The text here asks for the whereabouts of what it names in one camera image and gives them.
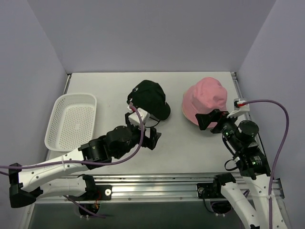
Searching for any pink cap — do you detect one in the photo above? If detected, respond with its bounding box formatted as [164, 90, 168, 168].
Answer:
[182, 77, 227, 121]

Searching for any dark green cap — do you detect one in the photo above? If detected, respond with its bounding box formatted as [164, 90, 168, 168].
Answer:
[127, 80, 171, 121]

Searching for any beige bucket hat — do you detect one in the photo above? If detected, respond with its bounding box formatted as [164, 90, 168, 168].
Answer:
[182, 106, 198, 126]

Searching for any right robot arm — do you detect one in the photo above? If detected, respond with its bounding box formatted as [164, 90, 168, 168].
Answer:
[195, 109, 288, 229]

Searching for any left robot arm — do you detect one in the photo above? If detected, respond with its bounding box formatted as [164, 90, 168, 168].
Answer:
[9, 113, 162, 208]

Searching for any white plastic basket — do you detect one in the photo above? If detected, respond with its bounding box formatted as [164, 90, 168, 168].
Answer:
[44, 93, 97, 152]

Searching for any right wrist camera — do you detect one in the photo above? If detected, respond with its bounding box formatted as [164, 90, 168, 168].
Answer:
[227, 98, 250, 118]

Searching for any black wire hat stand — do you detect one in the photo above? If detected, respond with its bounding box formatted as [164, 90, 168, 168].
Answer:
[146, 116, 160, 128]

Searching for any aluminium front rail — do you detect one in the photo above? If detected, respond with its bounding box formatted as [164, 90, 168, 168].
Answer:
[26, 175, 284, 205]

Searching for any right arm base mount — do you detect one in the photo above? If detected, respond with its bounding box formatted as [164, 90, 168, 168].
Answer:
[196, 174, 239, 215]

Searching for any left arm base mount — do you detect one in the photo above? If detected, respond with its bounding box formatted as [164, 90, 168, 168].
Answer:
[75, 185, 112, 215]

